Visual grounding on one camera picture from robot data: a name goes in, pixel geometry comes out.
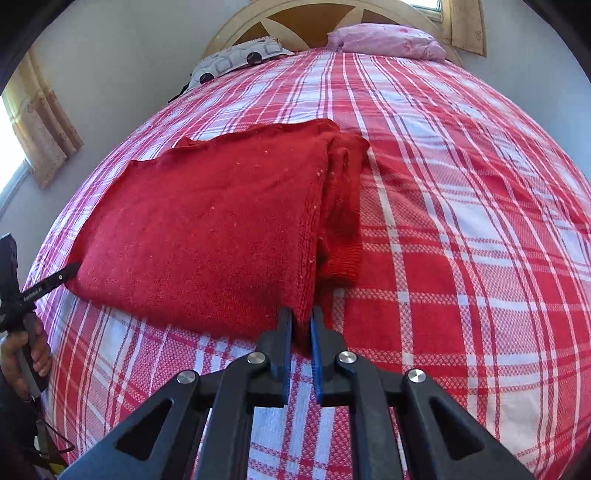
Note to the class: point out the person's left hand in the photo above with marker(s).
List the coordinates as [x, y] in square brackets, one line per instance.
[40, 350]

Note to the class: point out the bright window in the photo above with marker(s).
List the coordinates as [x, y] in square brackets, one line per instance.
[11, 152]
[427, 3]

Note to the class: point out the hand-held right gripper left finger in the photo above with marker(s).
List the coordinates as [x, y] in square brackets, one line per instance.
[282, 369]

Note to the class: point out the golden curtain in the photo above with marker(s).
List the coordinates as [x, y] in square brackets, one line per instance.
[468, 23]
[41, 124]

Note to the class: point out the grey patterned pillow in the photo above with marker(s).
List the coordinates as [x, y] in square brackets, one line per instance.
[240, 57]

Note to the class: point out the pink pillow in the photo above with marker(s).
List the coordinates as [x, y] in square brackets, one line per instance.
[388, 41]

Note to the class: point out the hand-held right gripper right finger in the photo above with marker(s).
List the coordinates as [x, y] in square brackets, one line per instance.
[316, 364]

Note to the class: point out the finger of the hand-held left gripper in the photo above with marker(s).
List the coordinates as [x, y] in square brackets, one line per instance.
[57, 277]

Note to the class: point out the red white plaid blanket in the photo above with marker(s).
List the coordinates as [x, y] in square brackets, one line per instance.
[461, 230]

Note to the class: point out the beige wooden headboard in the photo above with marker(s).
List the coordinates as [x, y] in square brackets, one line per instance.
[304, 18]

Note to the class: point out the dark cloth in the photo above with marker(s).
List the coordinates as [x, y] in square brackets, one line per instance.
[181, 91]

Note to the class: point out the red knitted sweater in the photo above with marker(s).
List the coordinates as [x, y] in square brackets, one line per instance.
[207, 221]

